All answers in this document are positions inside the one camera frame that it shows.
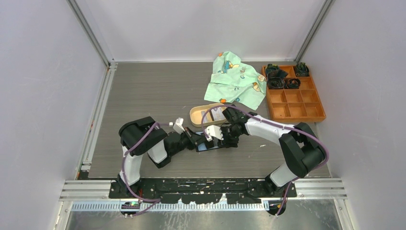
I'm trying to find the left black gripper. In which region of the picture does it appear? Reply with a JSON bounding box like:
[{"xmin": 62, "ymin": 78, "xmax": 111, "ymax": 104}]
[{"xmin": 170, "ymin": 127, "xmax": 207, "ymax": 157}]

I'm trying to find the black card holder wallet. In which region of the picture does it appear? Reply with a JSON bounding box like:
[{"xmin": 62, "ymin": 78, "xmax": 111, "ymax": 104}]
[{"xmin": 195, "ymin": 138, "xmax": 219, "ymax": 152}]

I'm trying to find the beige oval tray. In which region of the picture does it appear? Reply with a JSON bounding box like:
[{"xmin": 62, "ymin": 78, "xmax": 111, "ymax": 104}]
[{"xmin": 190, "ymin": 103, "xmax": 226, "ymax": 127}]

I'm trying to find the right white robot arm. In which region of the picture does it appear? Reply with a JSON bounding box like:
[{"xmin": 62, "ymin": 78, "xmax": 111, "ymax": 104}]
[{"xmin": 220, "ymin": 105, "xmax": 328, "ymax": 197}]

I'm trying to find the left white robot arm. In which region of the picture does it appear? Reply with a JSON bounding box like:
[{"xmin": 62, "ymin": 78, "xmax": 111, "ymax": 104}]
[{"xmin": 119, "ymin": 116, "xmax": 207, "ymax": 198}]

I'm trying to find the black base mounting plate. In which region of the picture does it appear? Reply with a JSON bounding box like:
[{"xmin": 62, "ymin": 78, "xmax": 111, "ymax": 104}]
[{"xmin": 109, "ymin": 177, "xmax": 297, "ymax": 206}]

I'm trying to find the green cartoon print cloth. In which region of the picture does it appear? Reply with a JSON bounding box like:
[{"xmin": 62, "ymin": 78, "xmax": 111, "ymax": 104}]
[{"xmin": 204, "ymin": 51, "xmax": 267, "ymax": 110}]

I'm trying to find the orange compartment tray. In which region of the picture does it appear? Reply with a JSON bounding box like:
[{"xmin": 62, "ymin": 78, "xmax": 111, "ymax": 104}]
[{"xmin": 266, "ymin": 65, "xmax": 326, "ymax": 123}]

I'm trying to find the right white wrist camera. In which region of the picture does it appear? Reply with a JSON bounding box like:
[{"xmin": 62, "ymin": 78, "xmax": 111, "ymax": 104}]
[{"xmin": 203, "ymin": 125, "xmax": 224, "ymax": 141}]

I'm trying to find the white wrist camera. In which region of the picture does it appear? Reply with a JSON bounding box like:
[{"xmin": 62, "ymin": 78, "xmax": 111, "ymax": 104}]
[
  {"xmin": 169, "ymin": 117, "xmax": 185, "ymax": 134},
  {"xmin": 203, "ymin": 125, "xmax": 224, "ymax": 141}
]

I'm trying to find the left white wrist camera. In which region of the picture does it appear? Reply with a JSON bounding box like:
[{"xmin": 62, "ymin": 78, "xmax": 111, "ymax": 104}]
[{"xmin": 169, "ymin": 117, "xmax": 185, "ymax": 134}]

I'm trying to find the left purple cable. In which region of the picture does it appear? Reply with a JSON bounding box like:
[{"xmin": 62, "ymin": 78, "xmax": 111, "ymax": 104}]
[{"xmin": 121, "ymin": 121, "xmax": 175, "ymax": 217}]

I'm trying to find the purple cable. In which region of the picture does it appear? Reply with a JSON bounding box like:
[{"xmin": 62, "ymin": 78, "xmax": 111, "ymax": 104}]
[
  {"xmin": 200, "ymin": 105, "xmax": 330, "ymax": 217},
  {"xmin": 121, "ymin": 121, "xmax": 175, "ymax": 217}
]

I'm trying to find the black coiled strap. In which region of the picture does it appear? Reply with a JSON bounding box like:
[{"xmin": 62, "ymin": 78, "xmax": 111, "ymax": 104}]
[
  {"xmin": 284, "ymin": 78, "xmax": 301, "ymax": 90},
  {"xmin": 265, "ymin": 63, "xmax": 289, "ymax": 80},
  {"xmin": 267, "ymin": 77, "xmax": 286, "ymax": 90},
  {"xmin": 293, "ymin": 62, "xmax": 310, "ymax": 78}
]

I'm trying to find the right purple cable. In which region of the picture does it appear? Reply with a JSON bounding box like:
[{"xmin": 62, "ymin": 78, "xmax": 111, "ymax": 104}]
[{"xmin": 200, "ymin": 105, "xmax": 330, "ymax": 217}]

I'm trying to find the aluminium cable duct rail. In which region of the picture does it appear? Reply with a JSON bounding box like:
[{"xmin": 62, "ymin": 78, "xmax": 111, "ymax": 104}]
[{"xmin": 71, "ymin": 201, "xmax": 269, "ymax": 212}]

